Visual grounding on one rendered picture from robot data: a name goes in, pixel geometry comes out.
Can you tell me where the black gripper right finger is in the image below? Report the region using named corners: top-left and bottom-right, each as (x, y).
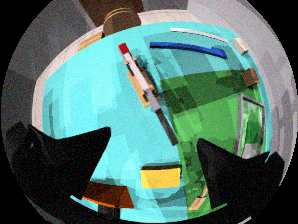
top-left (196, 137), bottom-right (270, 209)

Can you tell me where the green mat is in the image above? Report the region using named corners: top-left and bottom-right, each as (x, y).
top-left (160, 69), bottom-right (262, 220)

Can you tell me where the white flat bar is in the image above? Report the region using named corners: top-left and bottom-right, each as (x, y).
top-left (170, 27), bottom-right (227, 43)

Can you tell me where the small white cube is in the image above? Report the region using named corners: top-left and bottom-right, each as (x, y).
top-left (231, 37), bottom-right (249, 55)

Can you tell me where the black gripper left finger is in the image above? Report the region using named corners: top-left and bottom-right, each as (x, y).
top-left (28, 124), bottom-right (112, 201)

